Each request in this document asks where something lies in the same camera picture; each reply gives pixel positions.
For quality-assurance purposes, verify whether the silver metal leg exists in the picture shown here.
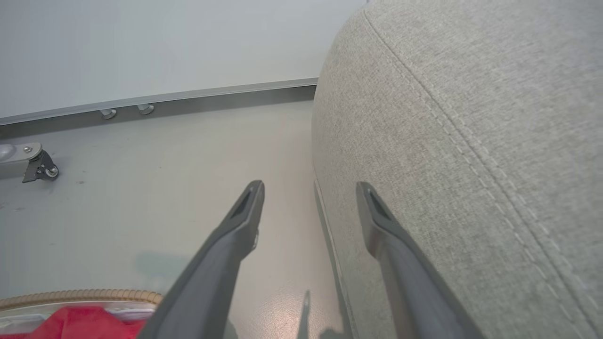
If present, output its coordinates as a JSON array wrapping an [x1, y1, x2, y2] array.
[[0, 143, 44, 180]]

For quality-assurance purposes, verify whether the red clothing with white trim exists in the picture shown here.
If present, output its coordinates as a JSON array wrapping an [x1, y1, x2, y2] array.
[[0, 306, 147, 339]]

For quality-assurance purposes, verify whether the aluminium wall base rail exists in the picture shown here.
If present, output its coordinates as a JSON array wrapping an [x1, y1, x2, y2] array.
[[0, 78, 319, 140]]

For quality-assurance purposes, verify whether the dark grey caster wheel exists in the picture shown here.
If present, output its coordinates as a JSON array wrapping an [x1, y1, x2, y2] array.
[[22, 150, 59, 184]]

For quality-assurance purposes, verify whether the white basket liner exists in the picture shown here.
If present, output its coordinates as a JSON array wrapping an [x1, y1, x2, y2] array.
[[0, 301, 157, 335]]

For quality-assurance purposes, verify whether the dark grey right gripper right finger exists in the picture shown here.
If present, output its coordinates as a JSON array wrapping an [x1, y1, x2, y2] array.
[[356, 181, 486, 339]]

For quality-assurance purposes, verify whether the white basket with beige rim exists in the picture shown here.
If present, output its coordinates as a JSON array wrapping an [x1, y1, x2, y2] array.
[[0, 289, 163, 339]]

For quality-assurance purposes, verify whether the grey sofa cushion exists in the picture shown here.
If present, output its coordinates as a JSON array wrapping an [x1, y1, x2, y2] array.
[[311, 0, 603, 339]]

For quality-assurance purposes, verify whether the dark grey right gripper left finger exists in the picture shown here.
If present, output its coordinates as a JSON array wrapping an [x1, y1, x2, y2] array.
[[138, 180, 265, 339]]

